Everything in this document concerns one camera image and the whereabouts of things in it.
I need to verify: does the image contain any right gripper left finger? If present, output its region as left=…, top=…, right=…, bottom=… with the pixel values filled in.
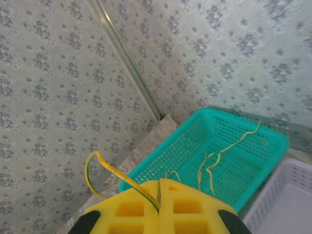
left=68, top=180, right=160, bottom=234

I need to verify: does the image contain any lavender plastic basket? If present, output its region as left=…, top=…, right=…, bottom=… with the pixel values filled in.
left=243, top=158, right=312, bottom=234

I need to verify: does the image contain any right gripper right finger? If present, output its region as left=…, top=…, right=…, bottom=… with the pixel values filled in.
left=159, top=178, right=252, bottom=234

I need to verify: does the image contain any bundle of coloured wires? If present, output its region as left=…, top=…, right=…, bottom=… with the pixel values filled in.
left=85, top=150, right=162, bottom=212

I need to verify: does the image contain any yellow green striped cable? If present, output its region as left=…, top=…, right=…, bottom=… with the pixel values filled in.
left=164, top=170, right=182, bottom=183
left=206, top=118, right=263, bottom=195
left=197, top=151, right=208, bottom=192

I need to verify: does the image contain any teal plastic basket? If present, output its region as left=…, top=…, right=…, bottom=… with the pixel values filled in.
left=119, top=107, right=290, bottom=213

